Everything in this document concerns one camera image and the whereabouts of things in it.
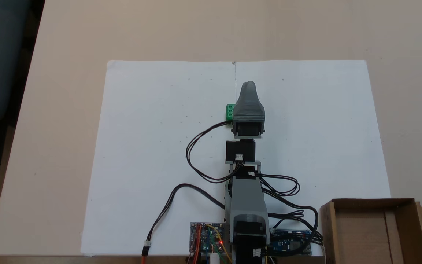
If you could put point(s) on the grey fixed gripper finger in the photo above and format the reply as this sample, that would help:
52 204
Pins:
248 91

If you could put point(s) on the brown cardboard box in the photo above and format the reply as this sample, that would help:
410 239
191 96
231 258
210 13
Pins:
361 231

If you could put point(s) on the white plug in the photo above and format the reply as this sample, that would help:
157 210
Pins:
215 259

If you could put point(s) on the green die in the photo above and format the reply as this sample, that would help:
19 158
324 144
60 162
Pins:
229 112

